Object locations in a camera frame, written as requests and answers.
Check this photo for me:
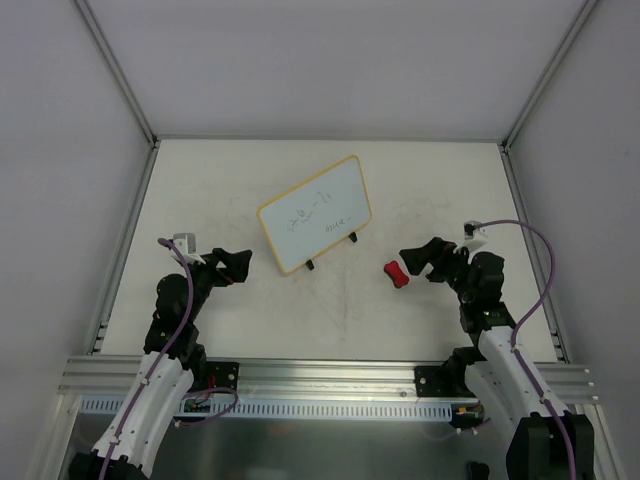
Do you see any black object bottom edge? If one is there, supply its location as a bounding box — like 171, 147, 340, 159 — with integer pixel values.
466, 461, 490, 480

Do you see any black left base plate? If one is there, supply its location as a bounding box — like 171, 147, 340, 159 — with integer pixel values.
191, 360, 240, 391

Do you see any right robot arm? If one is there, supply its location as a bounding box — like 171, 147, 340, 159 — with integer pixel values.
399, 237, 595, 479

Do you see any aluminium mounting rail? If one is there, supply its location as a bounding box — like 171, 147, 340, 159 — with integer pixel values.
57, 355, 600, 405

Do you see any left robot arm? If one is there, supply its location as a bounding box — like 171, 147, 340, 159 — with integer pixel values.
68, 238, 253, 479

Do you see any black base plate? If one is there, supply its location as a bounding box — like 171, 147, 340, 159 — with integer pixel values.
413, 365, 474, 399
191, 360, 240, 391

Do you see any yellow framed whiteboard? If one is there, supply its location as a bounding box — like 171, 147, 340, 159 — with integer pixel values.
257, 155, 372, 275

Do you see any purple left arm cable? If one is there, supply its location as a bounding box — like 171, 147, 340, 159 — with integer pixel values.
97, 238, 240, 480

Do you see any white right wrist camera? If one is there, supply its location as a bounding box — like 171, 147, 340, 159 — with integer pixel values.
458, 221, 488, 253

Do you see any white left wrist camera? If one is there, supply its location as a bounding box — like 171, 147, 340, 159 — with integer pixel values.
171, 232, 205, 265

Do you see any red whiteboard eraser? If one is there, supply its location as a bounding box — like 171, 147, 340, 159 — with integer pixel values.
383, 260, 410, 289

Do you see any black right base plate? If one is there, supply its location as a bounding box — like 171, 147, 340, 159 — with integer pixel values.
413, 365, 474, 399

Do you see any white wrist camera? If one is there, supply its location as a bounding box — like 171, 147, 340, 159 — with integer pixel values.
458, 221, 488, 253
171, 232, 205, 265

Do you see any white slotted cable duct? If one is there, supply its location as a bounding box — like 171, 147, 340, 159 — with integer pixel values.
79, 396, 454, 423

